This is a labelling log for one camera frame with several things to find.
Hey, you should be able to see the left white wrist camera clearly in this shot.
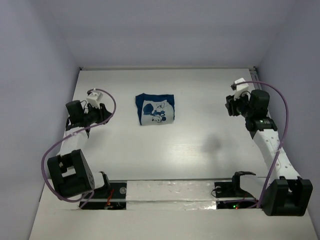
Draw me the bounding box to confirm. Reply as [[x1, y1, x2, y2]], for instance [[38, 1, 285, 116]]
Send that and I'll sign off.
[[86, 88, 103, 109]]

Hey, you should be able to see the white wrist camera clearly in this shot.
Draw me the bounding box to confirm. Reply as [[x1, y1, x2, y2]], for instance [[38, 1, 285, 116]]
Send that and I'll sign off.
[[86, 88, 103, 109], [230, 78, 249, 100]]

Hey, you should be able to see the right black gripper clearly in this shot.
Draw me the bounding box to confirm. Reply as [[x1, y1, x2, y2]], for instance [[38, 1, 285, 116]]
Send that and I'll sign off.
[[224, 90, 253, 119]]

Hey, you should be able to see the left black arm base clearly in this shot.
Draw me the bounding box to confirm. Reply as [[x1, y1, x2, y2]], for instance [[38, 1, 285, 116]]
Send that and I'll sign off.
[[79, 181, 127, 210]]

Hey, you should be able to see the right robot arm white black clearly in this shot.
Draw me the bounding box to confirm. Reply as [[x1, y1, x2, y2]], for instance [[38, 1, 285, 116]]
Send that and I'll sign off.
[[225, 89, 313, 217]]

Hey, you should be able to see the silver foil tape strip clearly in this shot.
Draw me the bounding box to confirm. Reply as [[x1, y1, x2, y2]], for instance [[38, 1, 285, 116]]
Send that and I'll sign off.
[[125, 180, 217, 211]]

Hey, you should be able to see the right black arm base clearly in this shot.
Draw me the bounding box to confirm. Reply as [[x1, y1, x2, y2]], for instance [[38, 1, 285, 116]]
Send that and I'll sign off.
[[210, 181, 258, 210]]

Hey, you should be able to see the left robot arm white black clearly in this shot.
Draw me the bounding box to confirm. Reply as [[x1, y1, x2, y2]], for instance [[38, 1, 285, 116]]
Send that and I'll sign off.
[[47, 100, 112, 199]]

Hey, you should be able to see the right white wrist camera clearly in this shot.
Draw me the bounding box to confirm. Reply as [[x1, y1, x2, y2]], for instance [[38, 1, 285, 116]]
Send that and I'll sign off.
[[230, 78, 249, 100]]

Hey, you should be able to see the blue t shirt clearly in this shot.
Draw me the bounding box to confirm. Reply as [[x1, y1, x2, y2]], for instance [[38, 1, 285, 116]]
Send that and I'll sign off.
[[135, 93, 175, 126]]

